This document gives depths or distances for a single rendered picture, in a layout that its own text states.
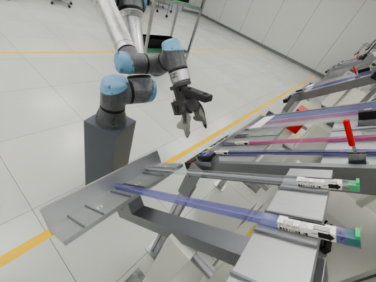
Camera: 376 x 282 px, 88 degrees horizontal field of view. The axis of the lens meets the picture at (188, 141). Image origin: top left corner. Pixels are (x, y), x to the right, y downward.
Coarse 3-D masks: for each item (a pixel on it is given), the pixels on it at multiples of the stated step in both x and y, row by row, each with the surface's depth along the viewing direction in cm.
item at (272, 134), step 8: (272, 128) 91; (280, 128) 88; (240, 136) 90; (248, 136) 89; (256, 136) 85; (264, 136) 83; (272, 136) 80; (224, 144) 84; (232, 144) 81; (248, 144) 77; (256, 144) 74; (264, 144) 73; (224, 160) 68; (232, 160) 66; (240, 160) 64; (248, 160) 62
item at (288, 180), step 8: (152, 168) 59; (160, 168) 57; (168, 168) 55; (176, 168) 53; (208, 176) 45; (216, 176) 44; (224, 176) 42; (232, 176) 41; (240, 176) 39; (248, 176) 38; (256, 176) 37; (264, 176) 37; (272, 176) 36; (280, 176) 35; (288, 176) 34; (296, 176) 34; (288, 184) 34; (296, 184) 33; (344, 184) 28; (352, 184) 28
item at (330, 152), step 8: (232, 152) 70; (240, 152) 68; (248, 152) 66; (256, 152) 64; (264, 152) 62; (272, 152) 61; (280, 152) 59; (288, 152) 58; (296, 152) 56; (304, 152) 55; (312, 152) 53; (320, 152) 52; (328, 152) 51; (336, 152) 50; (344, 152) 49; (368, 152) 46
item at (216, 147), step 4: (260, 116) 116; (252, 120) 109; (248, 124) 104; (240, 128) 99; (244, 128) 100; (236, 132) 94; (240, 132) 96; (228, 136) 90; (232, 136) 91; (236, 136) 93; (224, 140) 85; (228, 140) 88; (216, 144) 82; (220, 144) 83; (212, 148) 78; (216, 148) 80
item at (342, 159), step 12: (336, 132) 66; (360, 132) 60; (372, 132) 58; (336, 144) 56; (348, 144) 54; (360, 144) 53; (372, 144) 51; (324, 156) 52; (336, 156) 50; (372, 156) 45
